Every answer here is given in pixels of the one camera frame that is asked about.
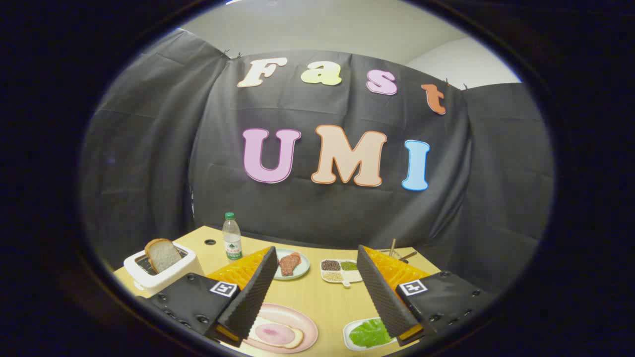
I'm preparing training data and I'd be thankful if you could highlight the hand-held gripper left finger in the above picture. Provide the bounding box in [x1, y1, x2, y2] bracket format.
[136, 246, 279, 348]

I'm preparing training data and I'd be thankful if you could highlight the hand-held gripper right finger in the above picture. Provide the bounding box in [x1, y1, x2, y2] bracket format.
[356, 245, 497, 347]

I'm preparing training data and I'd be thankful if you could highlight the green lettuce leaf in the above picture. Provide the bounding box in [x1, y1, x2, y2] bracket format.
[349, 319, 392, 348]

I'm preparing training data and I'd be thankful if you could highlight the toast bread slice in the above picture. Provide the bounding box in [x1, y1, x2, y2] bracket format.
[144, 238, 183, 274]

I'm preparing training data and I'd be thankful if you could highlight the white divided dish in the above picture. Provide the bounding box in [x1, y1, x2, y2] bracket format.
[320, 259, 364, 288]

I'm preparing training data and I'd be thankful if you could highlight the pink ham slice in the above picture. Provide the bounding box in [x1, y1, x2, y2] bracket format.
[255, 324, 296, 346]

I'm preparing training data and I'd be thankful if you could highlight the white square plate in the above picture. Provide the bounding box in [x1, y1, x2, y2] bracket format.
[343, 317, 398, 352]

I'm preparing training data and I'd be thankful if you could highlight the light blue round plate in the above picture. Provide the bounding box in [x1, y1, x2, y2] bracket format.
[273, 248, 311, 281]

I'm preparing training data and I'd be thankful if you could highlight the clear water bottle green cap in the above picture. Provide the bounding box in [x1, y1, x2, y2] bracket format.
[222, 212, 243, 261]

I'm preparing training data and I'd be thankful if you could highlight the pink round plate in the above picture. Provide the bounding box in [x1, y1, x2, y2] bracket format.
[242, 303, 318, 354]

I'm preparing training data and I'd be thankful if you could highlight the ham-topped bread slice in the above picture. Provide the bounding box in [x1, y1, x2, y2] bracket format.
[247, 322, 304, 350]

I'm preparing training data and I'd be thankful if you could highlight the white toaster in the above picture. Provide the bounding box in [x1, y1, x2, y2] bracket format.
[123, 242, 205, 294]

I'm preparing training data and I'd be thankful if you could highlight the black backdrop cloth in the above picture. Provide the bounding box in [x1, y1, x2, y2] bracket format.
[79, 28, 555, 296]

